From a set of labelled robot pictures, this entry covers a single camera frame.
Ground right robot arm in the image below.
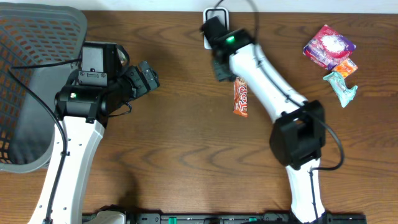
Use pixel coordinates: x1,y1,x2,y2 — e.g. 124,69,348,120
201,17,325,223

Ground white barcode scanner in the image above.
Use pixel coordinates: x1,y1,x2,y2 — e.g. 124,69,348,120
203,7,231,50

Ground teal snack wrapper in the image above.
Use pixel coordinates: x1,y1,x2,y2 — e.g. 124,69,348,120
323,72,358,108

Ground small orange carton box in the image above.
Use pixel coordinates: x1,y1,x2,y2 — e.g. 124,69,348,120
333,58,358,78

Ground orange brown snack bar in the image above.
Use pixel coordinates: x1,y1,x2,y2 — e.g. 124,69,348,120
233,78,248,118

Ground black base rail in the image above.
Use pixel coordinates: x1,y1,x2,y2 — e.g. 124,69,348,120
82,212,368,224

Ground red purple snack bag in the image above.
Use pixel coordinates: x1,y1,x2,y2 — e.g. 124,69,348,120
303,25,356,70

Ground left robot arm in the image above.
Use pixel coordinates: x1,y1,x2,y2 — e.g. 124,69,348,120
29,61,160,223

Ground dark grey plastic basket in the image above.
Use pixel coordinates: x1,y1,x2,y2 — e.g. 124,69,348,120
1,2,87,173

